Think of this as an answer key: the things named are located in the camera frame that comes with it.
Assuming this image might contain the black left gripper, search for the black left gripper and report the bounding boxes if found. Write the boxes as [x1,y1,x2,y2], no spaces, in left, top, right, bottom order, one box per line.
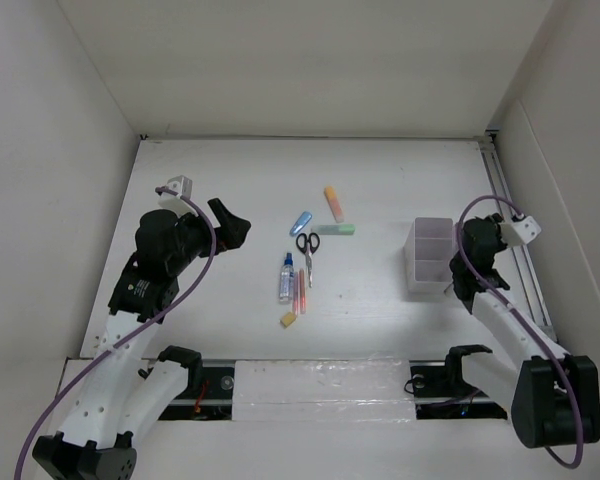
[167,199,249,275]

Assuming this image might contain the orange barrel pen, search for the orange barrel pen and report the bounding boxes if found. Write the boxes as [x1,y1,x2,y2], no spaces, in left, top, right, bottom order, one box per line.
[298,268,307,315]

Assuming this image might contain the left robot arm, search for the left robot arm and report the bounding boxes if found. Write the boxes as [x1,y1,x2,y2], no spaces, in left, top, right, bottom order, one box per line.
[32,190,251,479]

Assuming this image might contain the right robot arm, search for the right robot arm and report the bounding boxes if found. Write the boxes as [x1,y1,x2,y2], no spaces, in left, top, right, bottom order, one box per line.
[442,214,600,449]

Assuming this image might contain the clear blue spray bottle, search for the clear blue spray bottle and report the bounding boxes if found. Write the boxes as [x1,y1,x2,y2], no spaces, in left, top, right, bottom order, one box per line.
[278,252,294,304]

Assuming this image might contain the blue translucent correction tape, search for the blue translucent correction tape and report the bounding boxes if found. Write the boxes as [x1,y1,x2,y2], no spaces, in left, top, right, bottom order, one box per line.
[289,211,313,237]

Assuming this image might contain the pink barrel pen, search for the pink barrel pen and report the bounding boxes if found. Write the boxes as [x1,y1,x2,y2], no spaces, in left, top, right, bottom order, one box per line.
[292,272,300,316]

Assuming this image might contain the green highlighter marker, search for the green highlighter marker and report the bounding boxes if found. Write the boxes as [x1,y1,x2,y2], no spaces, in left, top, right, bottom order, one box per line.
[311,223,355,236]

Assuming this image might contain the yellow eraser block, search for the yellow eraser block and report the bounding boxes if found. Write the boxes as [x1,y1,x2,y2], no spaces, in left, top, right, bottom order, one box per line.
[280,312,297,328]

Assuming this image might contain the orange highlighter marker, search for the orange highlighter marker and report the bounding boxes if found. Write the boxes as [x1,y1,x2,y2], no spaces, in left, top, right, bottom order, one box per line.
[324,186,344,223]

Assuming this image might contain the aluminium rail right edge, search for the aluminium rail right edge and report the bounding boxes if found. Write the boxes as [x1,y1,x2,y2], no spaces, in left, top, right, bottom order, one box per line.
[480,132,561,346]

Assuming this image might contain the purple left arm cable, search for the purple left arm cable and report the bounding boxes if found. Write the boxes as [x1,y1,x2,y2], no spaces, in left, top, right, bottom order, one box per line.
[12,185,217,480]

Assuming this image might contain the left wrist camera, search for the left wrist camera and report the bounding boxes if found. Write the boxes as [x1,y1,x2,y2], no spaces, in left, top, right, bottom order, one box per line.
[156,175,193,217]

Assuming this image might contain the black handled scissors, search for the black handled scissors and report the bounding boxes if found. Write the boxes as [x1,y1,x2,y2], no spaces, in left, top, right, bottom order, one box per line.
[295,232,321,288]

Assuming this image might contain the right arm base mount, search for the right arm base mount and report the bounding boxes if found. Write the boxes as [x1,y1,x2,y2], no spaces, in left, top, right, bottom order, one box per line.
[403,345,508,420]

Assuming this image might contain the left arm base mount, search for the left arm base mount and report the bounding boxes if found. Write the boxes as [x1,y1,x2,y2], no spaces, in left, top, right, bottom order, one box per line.
[138,345,235,421]

